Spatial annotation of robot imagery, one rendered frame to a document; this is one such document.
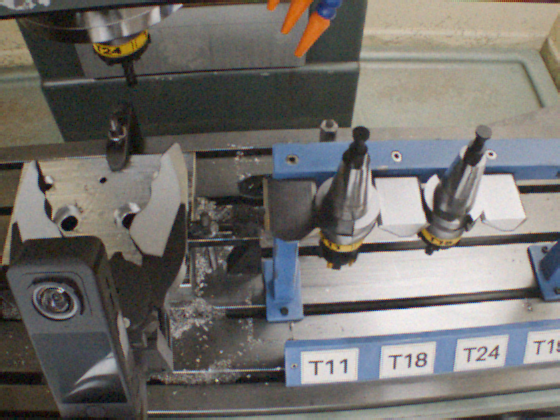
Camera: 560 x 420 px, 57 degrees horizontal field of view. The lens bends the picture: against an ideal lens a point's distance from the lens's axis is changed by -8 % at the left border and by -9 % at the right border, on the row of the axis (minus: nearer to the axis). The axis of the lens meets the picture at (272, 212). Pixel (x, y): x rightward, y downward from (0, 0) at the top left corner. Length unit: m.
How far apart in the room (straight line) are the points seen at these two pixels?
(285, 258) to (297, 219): 0.18
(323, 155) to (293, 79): 0.63
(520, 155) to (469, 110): 0.97
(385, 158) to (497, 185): 0.13
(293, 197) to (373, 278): 0.35
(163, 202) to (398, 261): 0.59
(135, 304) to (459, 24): 1.46
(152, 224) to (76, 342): 0.10
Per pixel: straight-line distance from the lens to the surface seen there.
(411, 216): 0.56
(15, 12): 0.26
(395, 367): 0.80
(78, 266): 0.25
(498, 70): 1.76
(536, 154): 0.65
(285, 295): 0.82
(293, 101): 1.24
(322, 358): 0.77
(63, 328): 0.28
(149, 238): 0.35
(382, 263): 0.89
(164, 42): 1.10
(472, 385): 0.85
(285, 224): 0.54
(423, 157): 0.59
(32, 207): 0.39
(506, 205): 0.60
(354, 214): 0.53
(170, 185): 0.37
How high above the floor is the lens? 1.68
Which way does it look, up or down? 58 degrees down
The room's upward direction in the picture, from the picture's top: straight up
